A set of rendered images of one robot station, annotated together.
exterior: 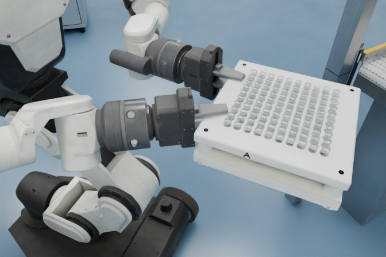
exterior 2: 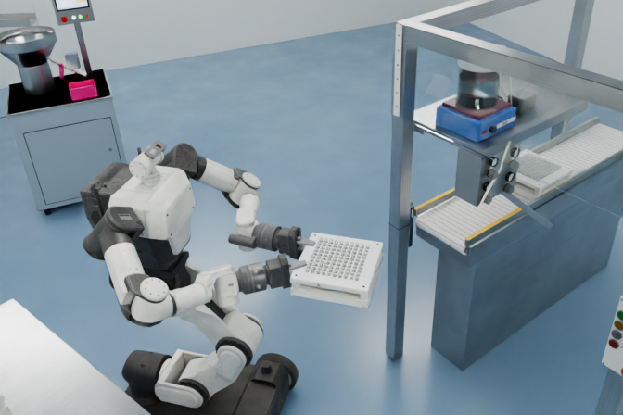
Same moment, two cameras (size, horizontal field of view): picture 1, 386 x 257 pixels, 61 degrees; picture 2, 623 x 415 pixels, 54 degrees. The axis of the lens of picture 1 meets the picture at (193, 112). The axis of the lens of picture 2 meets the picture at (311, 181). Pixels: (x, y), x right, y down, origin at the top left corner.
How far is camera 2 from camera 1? 1.35 m
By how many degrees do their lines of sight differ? 11
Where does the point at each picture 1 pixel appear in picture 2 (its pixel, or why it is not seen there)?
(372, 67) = (423, 220)
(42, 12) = (184, 216)
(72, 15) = not seen: hidden behind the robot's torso
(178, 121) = (281, 272)
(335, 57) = (393, 215)
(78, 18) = not seen: hidden behind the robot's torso
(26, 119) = (207, 278)
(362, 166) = (447, 308)
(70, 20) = not seen: hidden behind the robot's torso
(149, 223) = (252, 386)
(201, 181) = (298, 350)
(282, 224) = (384, 379)
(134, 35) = (244, 223)
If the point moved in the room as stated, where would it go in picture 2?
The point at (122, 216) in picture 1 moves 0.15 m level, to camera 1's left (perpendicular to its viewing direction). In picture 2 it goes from (238, 359) to (197, 364)
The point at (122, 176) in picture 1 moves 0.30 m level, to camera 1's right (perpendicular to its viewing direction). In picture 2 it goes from (235, 328) to (317, 318)
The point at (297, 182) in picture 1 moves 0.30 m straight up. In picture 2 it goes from (346, 296) to (345, 215)
